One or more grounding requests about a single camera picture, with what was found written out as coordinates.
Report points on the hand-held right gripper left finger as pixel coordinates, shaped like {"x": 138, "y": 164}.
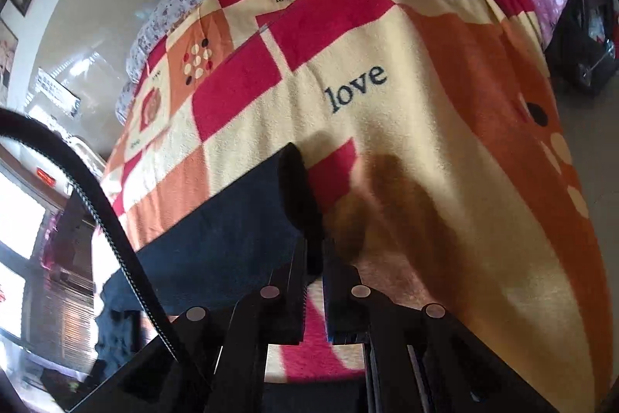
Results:
{"x": 287, "y": 311}

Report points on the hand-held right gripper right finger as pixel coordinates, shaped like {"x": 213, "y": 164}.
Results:
{"x": 338, "y": 301}

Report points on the black pants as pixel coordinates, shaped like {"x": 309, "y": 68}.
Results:
{"x": 217, "y": 239}

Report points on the checkered printed blanket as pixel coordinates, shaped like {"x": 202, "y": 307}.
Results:
{"x": 387, "y": 127}

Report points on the magenta cloth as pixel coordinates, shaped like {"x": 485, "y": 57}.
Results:
{"x": 53, "y": 243}

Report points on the white ornate chair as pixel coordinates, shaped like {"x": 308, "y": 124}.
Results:
{"x": 87, "y": 156}

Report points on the red paper sign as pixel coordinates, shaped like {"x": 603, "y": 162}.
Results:
{"x": 46, "y": 177}

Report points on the lattice window door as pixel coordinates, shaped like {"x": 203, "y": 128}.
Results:
{"x": 22, "y": 219}

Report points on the eye chart calendar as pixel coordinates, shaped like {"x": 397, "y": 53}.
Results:
{"x": 58, "y": 91}

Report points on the wall poster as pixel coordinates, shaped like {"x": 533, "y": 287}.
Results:
{"x": 7, "y": 55}

